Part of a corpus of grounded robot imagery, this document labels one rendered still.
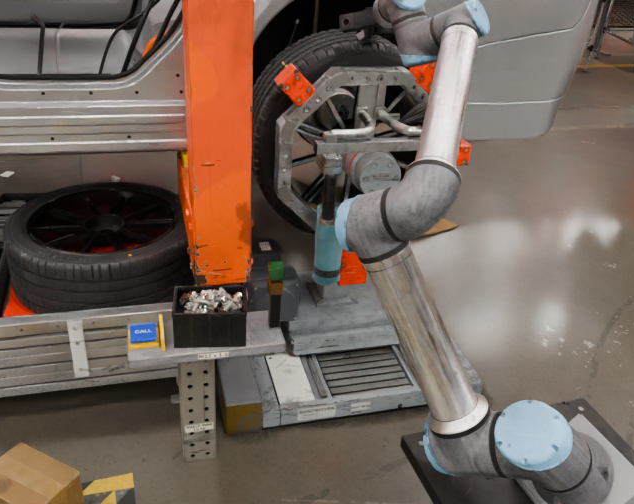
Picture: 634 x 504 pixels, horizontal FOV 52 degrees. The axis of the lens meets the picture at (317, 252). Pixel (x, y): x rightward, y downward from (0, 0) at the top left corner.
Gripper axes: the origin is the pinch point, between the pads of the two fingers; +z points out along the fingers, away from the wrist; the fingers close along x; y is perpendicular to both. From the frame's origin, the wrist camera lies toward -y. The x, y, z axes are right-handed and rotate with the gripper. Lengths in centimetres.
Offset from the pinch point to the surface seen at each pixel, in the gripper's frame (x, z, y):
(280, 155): -35.4, 0.6, -26.3
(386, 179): -44.9, -10.8, 2.1
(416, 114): -27.0, -14.1, 11.4
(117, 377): -101, 30, -80
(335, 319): -91, 36, -3
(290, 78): -15.3, -10.2, -24.1
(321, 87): -17.7, -8.9, -14.9
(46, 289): -71, 33, -99
